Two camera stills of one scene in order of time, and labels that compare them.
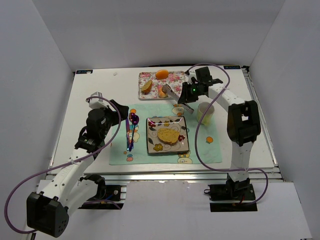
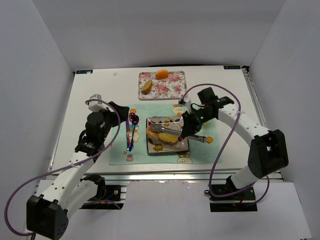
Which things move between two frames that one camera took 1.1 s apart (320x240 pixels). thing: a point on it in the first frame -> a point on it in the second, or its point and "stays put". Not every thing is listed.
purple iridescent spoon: x=135 y=120 stays put
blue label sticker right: x=232 y=67 stays put
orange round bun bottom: x=161 y=94 -> x=151 y=134
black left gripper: x=120 y=113 stays put
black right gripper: x=185 y=93 -> x=189 y=122
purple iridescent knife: x=127 y=127 stays put
